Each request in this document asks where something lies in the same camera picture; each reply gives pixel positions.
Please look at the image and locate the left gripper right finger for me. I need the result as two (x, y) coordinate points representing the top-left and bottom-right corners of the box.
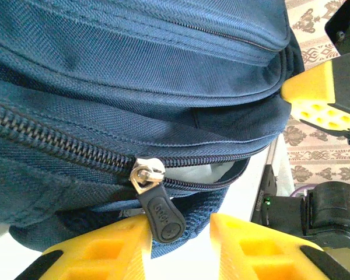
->
(209, 212), (350, 280)

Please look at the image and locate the navy blue backpack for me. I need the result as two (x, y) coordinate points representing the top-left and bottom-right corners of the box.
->
(0, 0), (306, 260)

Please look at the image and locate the zipper slider with black pull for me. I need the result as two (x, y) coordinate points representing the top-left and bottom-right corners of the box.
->
(129, 156), (187, 244)

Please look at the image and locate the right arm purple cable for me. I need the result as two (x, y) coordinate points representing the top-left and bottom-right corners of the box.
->
(291, 183), (313, 199)

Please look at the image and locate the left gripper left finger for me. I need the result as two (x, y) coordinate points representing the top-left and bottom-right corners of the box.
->
(14, 217), (152, 280)

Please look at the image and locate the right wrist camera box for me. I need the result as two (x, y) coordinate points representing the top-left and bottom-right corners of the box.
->
(323, 0), (350, 56)

